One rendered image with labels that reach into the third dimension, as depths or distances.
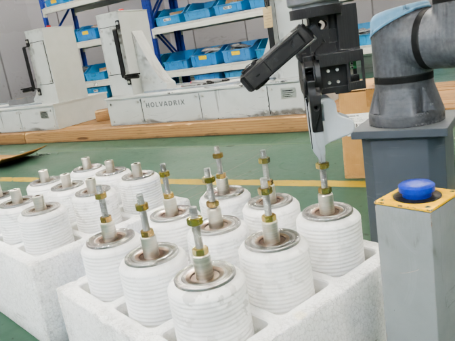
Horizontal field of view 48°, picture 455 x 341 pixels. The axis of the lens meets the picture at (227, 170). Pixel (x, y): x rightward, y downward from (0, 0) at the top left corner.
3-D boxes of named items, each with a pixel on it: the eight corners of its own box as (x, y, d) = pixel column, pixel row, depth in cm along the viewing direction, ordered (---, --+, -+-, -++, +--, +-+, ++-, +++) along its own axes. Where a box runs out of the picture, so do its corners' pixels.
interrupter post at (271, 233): (269, 239, 71) (265, 216, 70) (284, 240, 69) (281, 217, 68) (260, 245, 69) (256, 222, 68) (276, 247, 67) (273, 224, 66)
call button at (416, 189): (410, 192, 62) (409, 176, 61) (442, 196, 59) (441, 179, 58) (392, 202, 59) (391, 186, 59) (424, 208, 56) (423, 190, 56)
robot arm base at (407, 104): (379, 115, 117) (376, 72, 115) (450, 111, 109) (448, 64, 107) (360, 130, 105) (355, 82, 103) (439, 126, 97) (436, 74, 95)
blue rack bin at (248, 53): (242, 59, 632) (240, 41, 626) (270, 55, 612) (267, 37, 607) (222, 63, 591) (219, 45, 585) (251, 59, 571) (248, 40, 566)
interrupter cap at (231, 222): (213, 216, 83) (212, 212, 83) (250, 221, 78) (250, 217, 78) (181, 234, 77) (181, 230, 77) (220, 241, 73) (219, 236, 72)
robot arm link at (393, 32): (395, 70, 113) (390, 6, 110) (453, 66, 102) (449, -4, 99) (361, 79, 106) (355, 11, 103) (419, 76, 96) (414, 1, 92)
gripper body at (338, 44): (367, 93, 68) (359, -2, 65) (302, 103, 68) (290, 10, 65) (355, 87, 75) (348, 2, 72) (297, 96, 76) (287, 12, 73)
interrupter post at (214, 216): (215, 224, 79) (212, 204, 79) (227, 226, 78) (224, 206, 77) (206, 230, 78) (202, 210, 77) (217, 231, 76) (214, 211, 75)
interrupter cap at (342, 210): (361, 218, 73) (360, 213, 73) (309, 227, 72) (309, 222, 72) (343, 202, 80) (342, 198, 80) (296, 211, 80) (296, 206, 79)
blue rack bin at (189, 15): (205, 19, 641) (202, 3, 636) (231, 15, 621) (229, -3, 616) (183, 21, 600) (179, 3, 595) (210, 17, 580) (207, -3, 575)
